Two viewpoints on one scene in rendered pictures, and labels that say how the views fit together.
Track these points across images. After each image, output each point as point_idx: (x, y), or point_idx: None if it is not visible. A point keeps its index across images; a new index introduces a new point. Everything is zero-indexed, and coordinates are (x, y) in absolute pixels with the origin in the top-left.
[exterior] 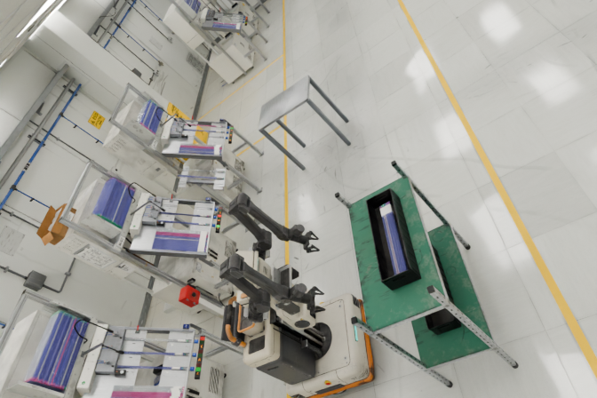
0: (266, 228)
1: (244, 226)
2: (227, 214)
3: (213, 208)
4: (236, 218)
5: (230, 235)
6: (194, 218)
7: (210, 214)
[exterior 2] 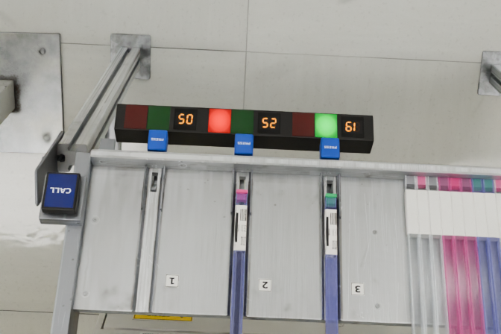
0: None
1: (127, 87)
2: (104, 129)
3: (159, 153)
4: (115, 95)
5: (24, 268)
6: (265, 303)
7: (215, 183)
